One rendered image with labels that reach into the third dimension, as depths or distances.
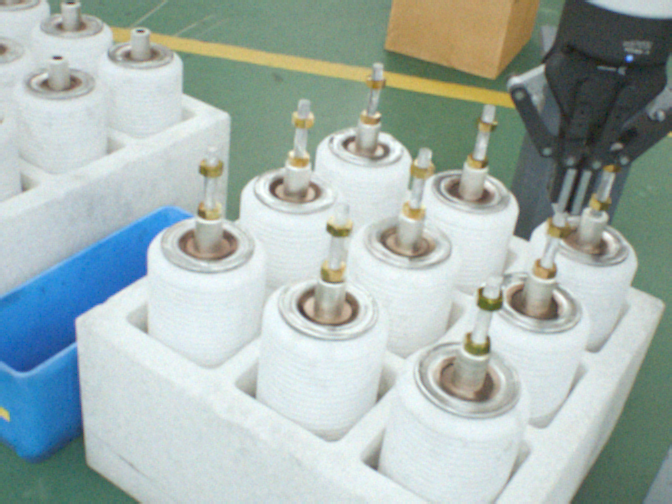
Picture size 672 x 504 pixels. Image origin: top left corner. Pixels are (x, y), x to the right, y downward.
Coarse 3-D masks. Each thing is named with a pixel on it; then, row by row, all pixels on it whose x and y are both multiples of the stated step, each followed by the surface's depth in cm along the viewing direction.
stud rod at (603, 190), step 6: (606, 174) 73; (612, 174) 73; (606, 180) 73; (612, 180) 73; (600, 186) 74; (606, 186) 74; (600, 192) 74; (606, 192) 74; (600, 198) 74; (606, 198) 74; (594, 210) 75; (600, 216) 76
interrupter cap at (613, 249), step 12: (576, 216) 80; (576, 228) 79; (612, 228) 79; (564, 240) 77; (612, 240) 78; (624, 240) 78; (564, 252) 75; (576, 252) 75; (588, 252) 76; (600, 252) 76; (612, 252) 76; (624, 252) 76; (588, 264) 74; (600, 264) 74; (612, 264) 75
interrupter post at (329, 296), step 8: (320, 280) 63; (328, 280) 63; (344, 280) 63; (320, 288) 63; (328, 288) 63; (336, 288) 63; (344, 288) 64; (320, 296) 64; (328, 296) 63; (336, 296) 63; (320, 304) 64; (328, 304) 64; (336, 304) 64; (320, 312) 64; (328, 312) 64; (336, 312) 64
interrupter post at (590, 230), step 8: (584, 216) 76; (592, 216) 75; (584, 224) 76; (592, 224) 75; (600, 224) 75; (584, 232) 76; (592, 232) 76; (600, 232) 76; (576, 240) 77; (584, 240) 76; (592, 240) 76; (600, 240) 77; (592, 248) 77
